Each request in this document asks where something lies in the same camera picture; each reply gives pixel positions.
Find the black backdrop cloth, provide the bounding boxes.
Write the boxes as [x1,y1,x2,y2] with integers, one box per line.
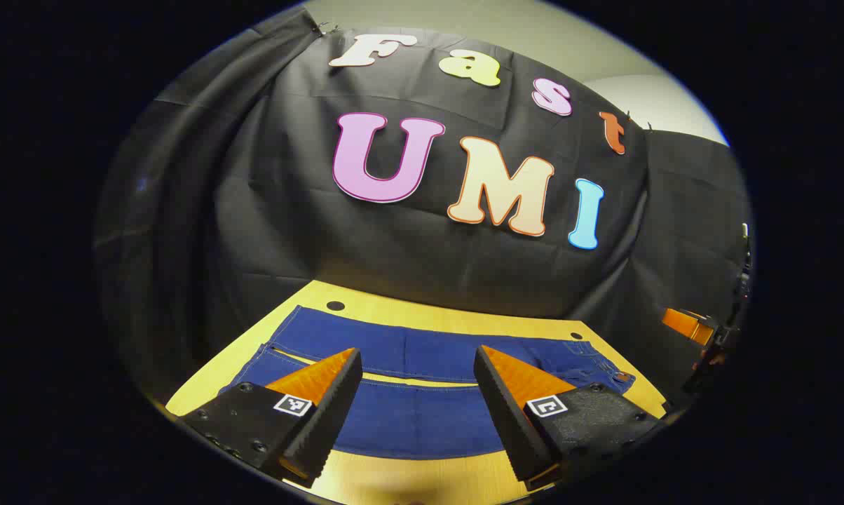
[94,7,754,404]

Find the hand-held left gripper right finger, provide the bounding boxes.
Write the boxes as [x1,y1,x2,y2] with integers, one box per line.
[474,344,666,492]

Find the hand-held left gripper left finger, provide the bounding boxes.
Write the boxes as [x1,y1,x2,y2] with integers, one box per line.
[178,347,364,490]

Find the blue denim jeans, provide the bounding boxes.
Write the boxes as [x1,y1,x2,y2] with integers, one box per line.
[220,305,637,461]

